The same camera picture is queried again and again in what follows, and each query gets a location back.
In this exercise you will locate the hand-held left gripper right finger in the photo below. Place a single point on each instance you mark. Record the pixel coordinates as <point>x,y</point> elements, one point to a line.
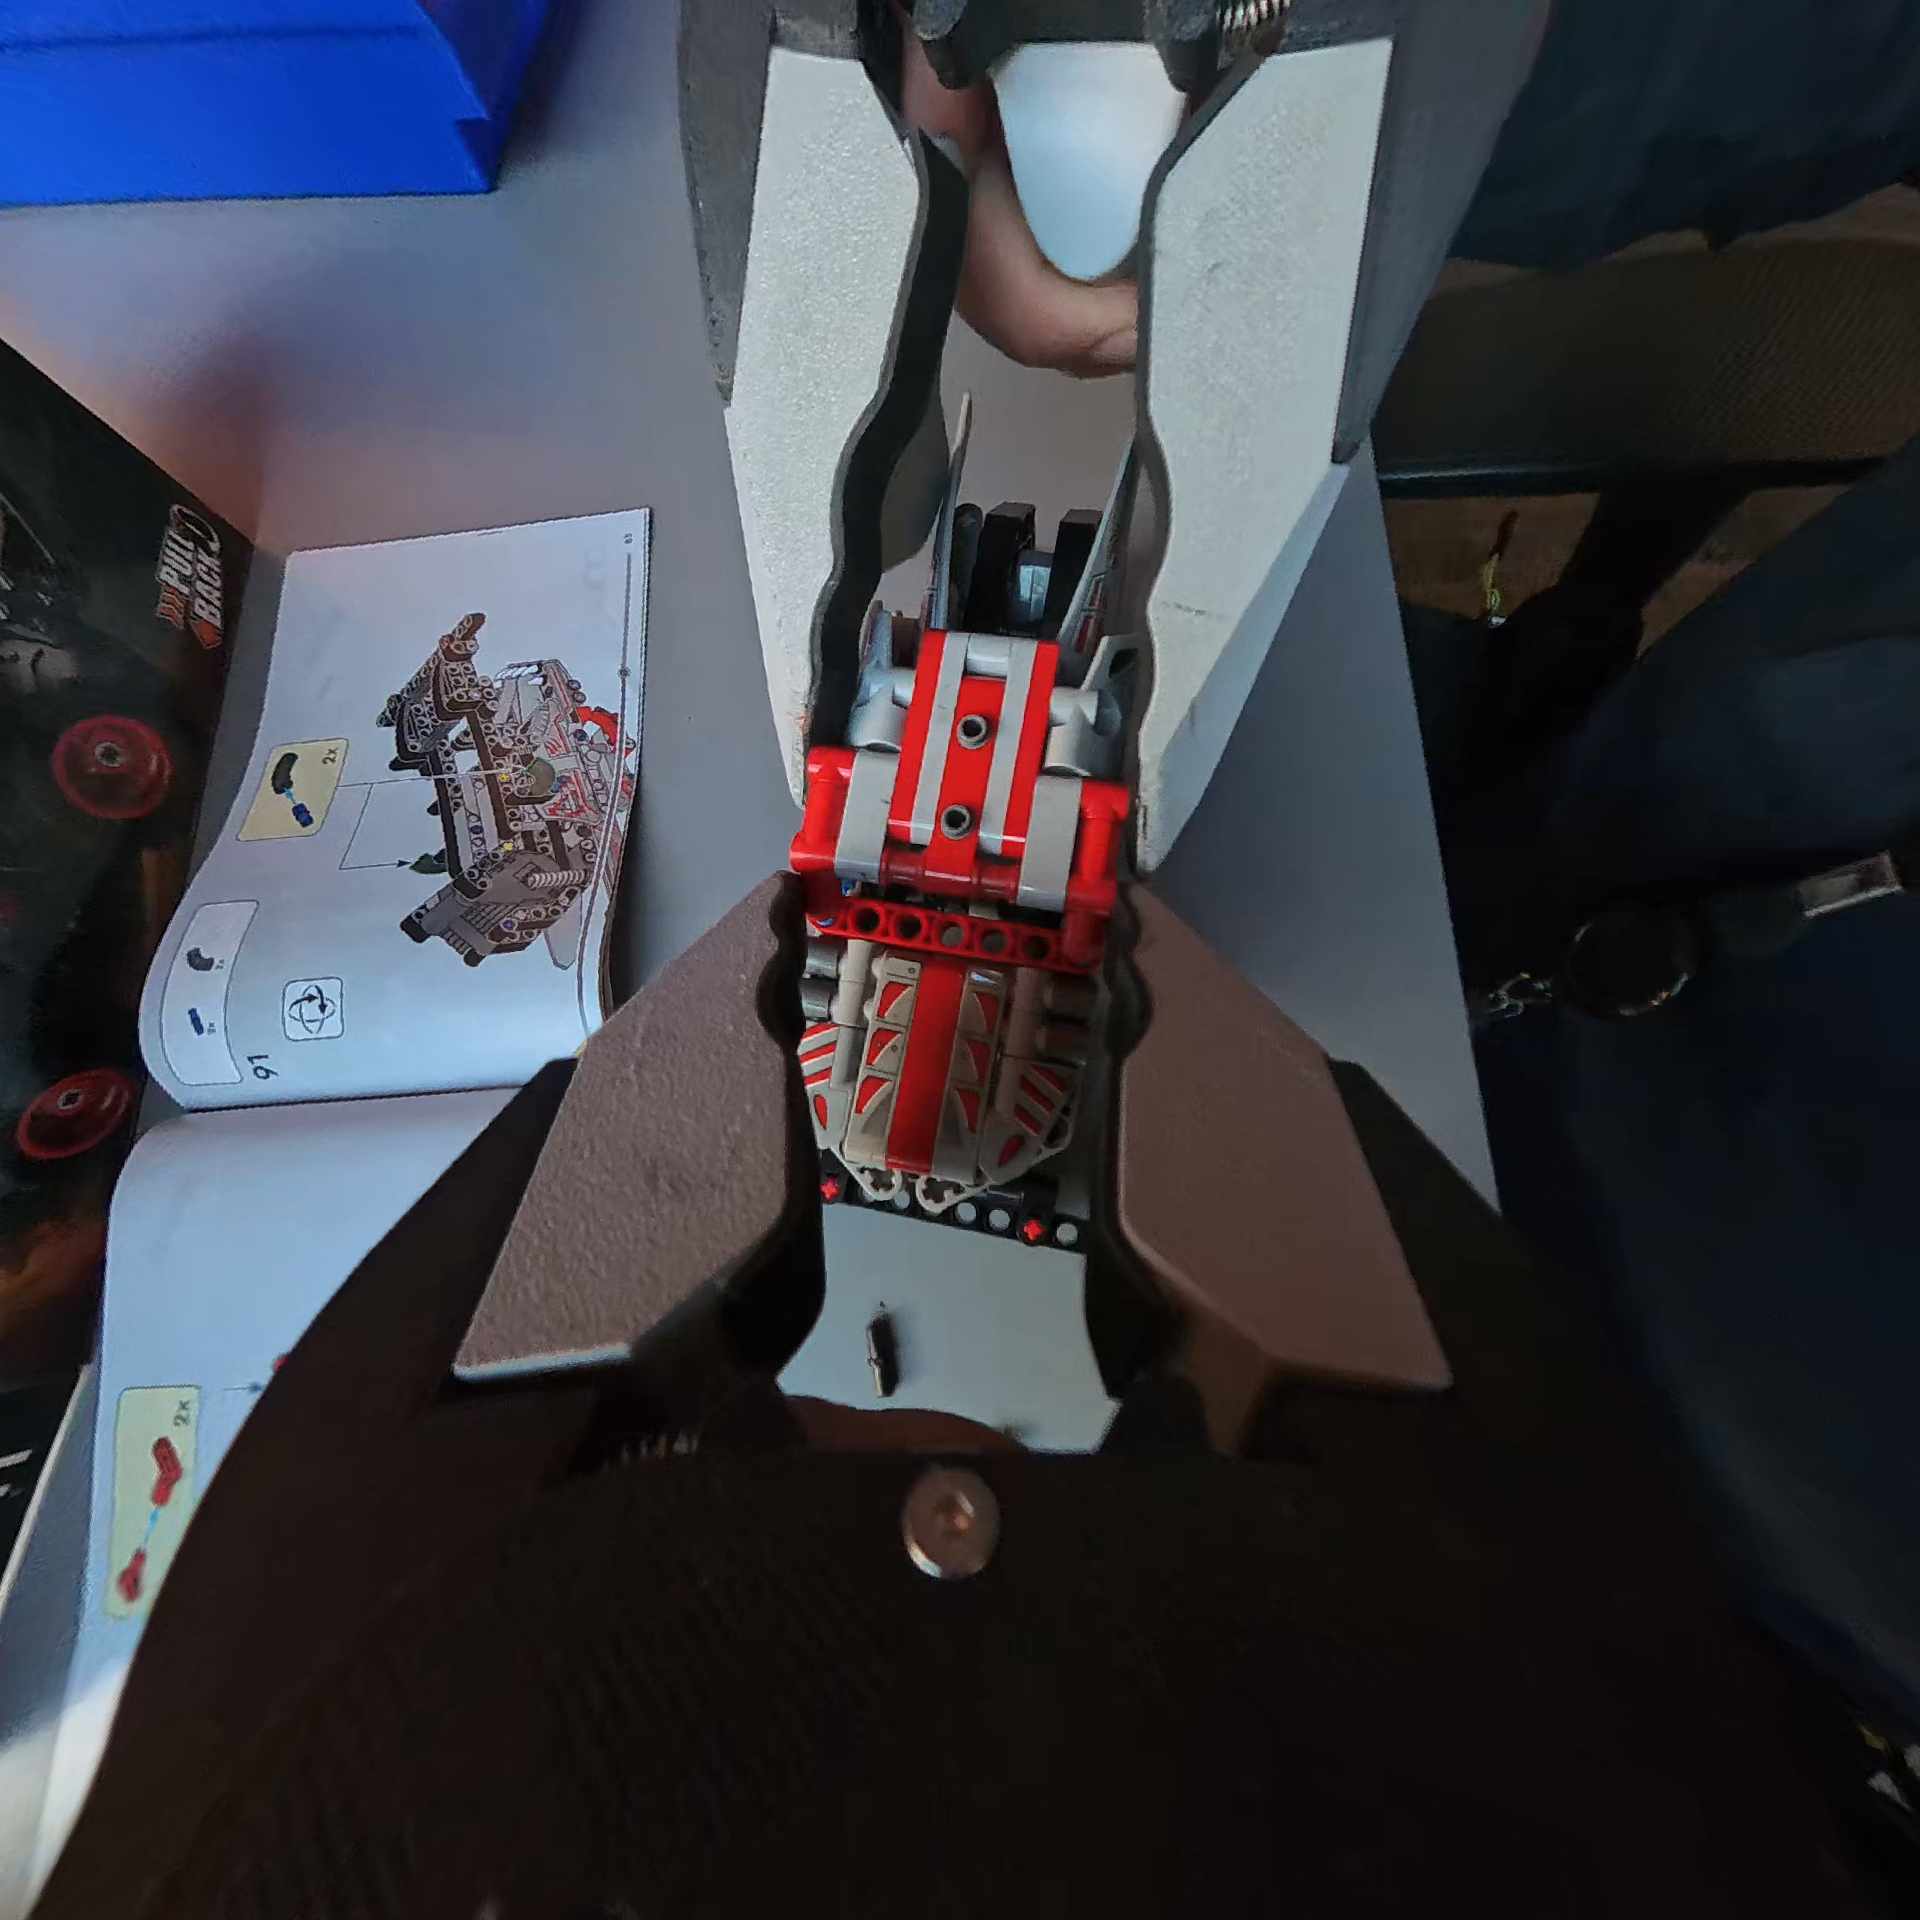
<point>1275,1200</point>

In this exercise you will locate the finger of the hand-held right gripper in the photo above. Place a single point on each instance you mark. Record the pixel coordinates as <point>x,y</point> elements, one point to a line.
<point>826,301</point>
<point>1275,301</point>

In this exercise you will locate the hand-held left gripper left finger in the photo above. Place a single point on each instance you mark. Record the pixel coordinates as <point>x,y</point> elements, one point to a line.
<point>629,1184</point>

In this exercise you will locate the red and grey lego car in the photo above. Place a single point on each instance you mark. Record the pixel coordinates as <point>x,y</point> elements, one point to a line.
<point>961,780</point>

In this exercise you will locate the lego instruction booklet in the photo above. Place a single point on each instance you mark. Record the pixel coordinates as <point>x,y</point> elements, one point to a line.
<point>450,991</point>

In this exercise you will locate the black lego pin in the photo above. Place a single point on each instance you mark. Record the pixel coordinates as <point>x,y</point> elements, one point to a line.
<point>883,1349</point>

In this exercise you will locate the black lego box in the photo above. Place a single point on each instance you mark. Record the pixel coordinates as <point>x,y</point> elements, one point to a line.
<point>89,630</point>

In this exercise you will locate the person's right hand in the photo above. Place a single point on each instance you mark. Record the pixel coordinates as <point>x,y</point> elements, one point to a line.
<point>1035,308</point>

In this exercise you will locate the blue plastic bin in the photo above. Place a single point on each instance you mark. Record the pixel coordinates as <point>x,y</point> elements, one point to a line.
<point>225,89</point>

